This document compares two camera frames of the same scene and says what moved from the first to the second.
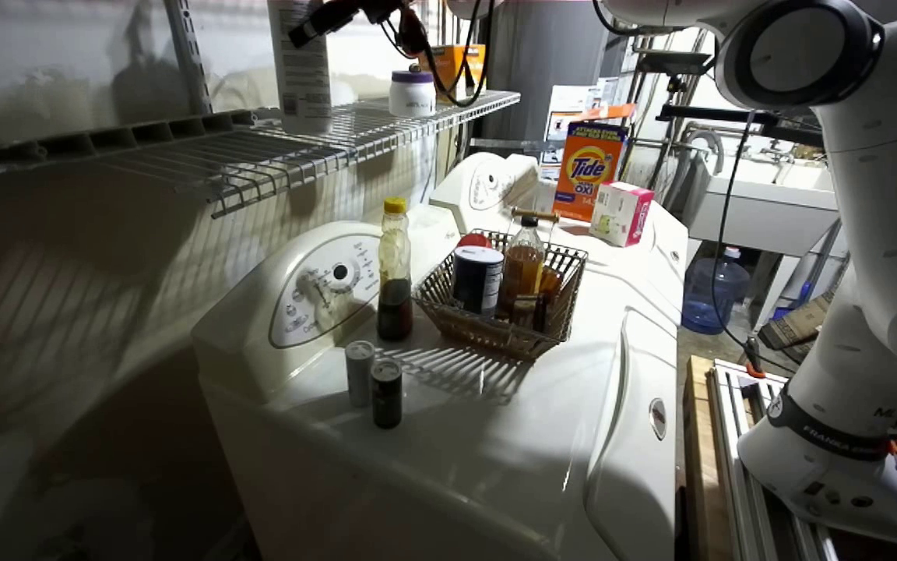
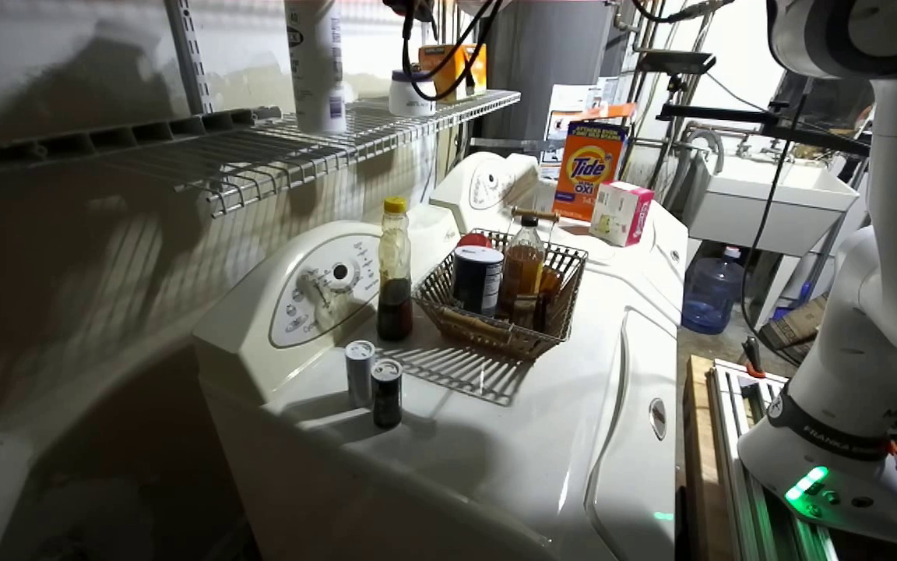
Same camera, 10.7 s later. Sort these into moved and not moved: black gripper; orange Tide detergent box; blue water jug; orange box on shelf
Moved: black gripper
Not moved: blue water jug; orange Tide detergent box; orange box on shelf
